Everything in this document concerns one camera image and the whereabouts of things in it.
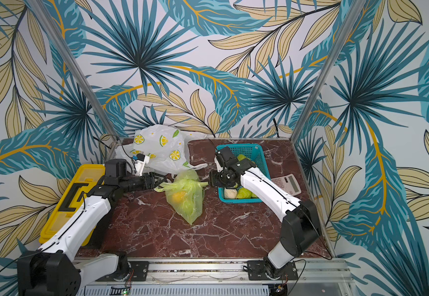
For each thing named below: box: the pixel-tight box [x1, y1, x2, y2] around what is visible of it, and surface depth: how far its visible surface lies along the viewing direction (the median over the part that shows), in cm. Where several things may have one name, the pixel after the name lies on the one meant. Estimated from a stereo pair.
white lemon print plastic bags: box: [115, 124, 208, 175], surface depth 102 cm
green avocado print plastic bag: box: [154, 169, 209, 226], surface depth 84 cm
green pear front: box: [236, 187, 258, 200], surface depth 90 cm
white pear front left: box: [223, 187, 238, 200], surface depth 91 cm
